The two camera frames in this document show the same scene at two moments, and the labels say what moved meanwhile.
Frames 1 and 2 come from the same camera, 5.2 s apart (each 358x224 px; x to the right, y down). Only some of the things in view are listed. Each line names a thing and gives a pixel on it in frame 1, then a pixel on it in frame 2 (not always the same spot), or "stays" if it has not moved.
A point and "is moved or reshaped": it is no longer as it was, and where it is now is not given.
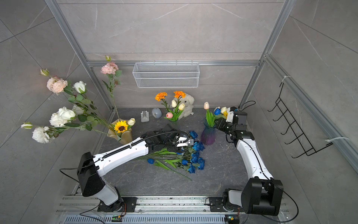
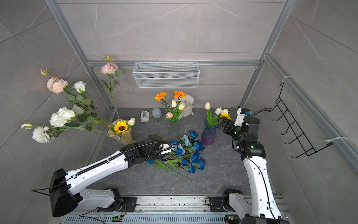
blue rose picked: x=193 y=134 stays
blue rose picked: x=198 y=146 stays
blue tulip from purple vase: x=217 y=111 is moved or reshaped
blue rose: x=200 y=164 stays
